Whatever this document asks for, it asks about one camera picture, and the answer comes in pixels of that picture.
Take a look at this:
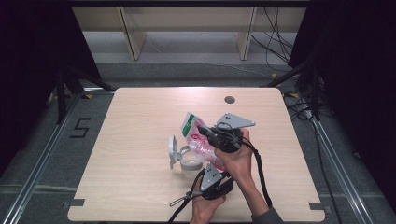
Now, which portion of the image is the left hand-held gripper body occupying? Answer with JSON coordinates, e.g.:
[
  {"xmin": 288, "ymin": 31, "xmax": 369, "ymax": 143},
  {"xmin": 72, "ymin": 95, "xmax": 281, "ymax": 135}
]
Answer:
[{"xmin": 198, "ymin": 162, "xmax": 234, "ymax": 201}]

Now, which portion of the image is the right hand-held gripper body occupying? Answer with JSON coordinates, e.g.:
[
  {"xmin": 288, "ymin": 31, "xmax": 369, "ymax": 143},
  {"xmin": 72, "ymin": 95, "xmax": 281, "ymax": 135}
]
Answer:
[{"xmin": 206, "ymin": 112, "xmax": 257, "ymax": 154}]

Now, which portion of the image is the pink and white food bag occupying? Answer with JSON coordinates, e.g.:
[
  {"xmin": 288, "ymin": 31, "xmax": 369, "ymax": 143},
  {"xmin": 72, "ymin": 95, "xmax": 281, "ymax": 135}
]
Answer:
[{"xmin": 180, "ymin": 111, "xmax": 227, "ymax": 173}]

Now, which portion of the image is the clear container with white lid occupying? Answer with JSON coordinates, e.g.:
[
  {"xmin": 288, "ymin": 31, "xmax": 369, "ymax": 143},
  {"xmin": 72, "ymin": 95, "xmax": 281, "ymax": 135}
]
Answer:
[{"xmin": 168, "ymin": 133, "xmax": 205, "ymax": 175}]

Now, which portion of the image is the person's right hand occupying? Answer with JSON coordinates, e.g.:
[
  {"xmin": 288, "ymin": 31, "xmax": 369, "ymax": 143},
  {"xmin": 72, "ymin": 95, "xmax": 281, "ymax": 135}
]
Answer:
[{"xmin": 213, "ymin": 128, "xmax": 254, "ymax": 185}]

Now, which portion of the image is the person's left hand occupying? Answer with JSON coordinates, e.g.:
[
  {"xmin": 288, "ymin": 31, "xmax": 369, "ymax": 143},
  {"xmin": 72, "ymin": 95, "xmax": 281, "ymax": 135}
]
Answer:
[{"xmin": 190, "ymin": 195, "xmax": 227, "ymax": 224}]

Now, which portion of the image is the black metal stand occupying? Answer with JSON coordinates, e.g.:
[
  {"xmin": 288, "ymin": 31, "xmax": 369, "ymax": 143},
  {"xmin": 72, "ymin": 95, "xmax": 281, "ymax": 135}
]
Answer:
[
  {"xmin": 261, "ymin": 58, "xmax": 322, "ymax": 121},
  {"xmin": 55, "ymin": 65, "xmax": 117, "ymax": 125}
]

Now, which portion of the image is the light wooden shelf unit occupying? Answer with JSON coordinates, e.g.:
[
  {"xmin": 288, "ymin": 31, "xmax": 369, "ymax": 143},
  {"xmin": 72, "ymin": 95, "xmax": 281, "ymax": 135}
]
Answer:
[{"xmin": 72, "ymin": 6, "xmax": 308, "ymax": 62}]

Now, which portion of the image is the black curtain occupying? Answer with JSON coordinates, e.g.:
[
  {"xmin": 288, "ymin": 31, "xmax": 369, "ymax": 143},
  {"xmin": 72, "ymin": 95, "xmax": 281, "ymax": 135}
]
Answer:
[
  {"xmin": 288, "ymin": 0, "xmax": 396, "ymax": 214},
  {"xmin": 0, "ymin": 0, "xmax": 103, "ymax": 176}
]

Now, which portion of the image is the grey cord loop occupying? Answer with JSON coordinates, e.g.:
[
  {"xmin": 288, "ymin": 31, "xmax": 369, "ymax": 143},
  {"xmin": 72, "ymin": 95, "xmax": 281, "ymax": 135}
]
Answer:
[{"xmin": 169, "ymin": 193, "xmax": 195, "ymax": 208}]

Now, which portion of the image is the left hand-held gripper black cable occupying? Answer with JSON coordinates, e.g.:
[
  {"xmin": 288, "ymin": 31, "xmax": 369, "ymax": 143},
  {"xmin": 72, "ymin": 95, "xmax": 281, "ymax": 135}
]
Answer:
[{"xmin": 167, "ymin": 167, "xmax": 207, "ymax": 224}]

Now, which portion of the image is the hand-held gripper black cable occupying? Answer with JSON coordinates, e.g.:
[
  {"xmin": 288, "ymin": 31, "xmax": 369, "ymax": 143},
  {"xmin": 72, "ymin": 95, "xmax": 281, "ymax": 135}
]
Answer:
[
  {"xmin": 241, "ymin": 136, "xmax": 274, "ymax": 209},
  {"xmin": 167, "ymin": 167, "xmax": 207, "ymax": 224}
]

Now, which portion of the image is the right hand-held gripper black cable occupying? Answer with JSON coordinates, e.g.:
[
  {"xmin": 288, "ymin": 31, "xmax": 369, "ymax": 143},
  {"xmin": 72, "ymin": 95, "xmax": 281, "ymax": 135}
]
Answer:
[{"xmin": 241, "ymin": 136, "xmax": 274, "ymax": 209}]

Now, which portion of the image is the bundle of black cables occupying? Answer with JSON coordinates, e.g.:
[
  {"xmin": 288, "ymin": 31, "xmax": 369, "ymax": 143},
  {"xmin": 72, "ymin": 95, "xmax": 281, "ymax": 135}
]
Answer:
[{"xmin": 250, "ymin": 6, "xmax": 301, "ymax": 73}]

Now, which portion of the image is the thin black floor cable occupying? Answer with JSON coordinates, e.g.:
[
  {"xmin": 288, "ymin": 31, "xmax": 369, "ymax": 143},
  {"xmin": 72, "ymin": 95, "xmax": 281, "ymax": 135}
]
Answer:
[{"xmin": 311, "ymin": 119, "xmax": 345, "ymax": 224}]

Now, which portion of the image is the aluminium floor rail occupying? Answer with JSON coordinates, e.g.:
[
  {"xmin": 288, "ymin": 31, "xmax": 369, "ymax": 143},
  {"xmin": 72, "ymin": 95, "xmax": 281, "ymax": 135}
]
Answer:
[
  {"xmin": 0, "ymin": 92, "xmax": 80, "ymax": 224},
  {"xmin": 310, "ymin": 117, "xmax": 375, "ymax": 224}
]

